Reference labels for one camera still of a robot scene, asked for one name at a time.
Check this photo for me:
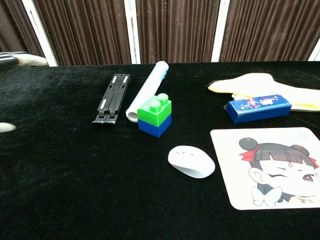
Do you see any black velvet tablecloth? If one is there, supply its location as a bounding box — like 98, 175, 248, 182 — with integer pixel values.
0, 60, 320, 240

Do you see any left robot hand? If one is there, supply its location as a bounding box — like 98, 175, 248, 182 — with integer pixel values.
0, 51, 49, 134

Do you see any white computer mouse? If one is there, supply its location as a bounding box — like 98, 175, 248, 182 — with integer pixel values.
167, 145, 216, 179

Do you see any blue printed box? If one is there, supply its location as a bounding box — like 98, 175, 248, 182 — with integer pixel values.
226, 94, 293, 125

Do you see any cartoon girl mouse pad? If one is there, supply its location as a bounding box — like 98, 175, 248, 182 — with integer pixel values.
209, 126, 320, 211

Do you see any black folding laptop stand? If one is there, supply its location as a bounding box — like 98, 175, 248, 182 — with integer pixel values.
91, 73, 131, 125

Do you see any blue building block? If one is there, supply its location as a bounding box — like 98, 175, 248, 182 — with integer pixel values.
137, 113, 173, 139

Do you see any cream yellow cloth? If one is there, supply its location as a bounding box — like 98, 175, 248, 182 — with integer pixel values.
207, 72, 320, 112

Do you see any white frame post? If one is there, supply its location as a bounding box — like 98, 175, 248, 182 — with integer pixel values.
211, 0, 231, 63
21, 0, 59, 67
307, 42, 320, 62
123, 0, 141, 65

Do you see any green building block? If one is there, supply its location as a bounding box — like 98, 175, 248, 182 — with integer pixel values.
136, 92, 173, 127

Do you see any brown pleated curtain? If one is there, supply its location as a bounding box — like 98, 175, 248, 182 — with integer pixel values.
0, 0, 46, 58
219, 0, 320, 63
33, 0, 132, 66
136, 0, 222, 64

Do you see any white rolled tube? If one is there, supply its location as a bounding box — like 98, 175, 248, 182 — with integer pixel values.
125, 60, 169, 123

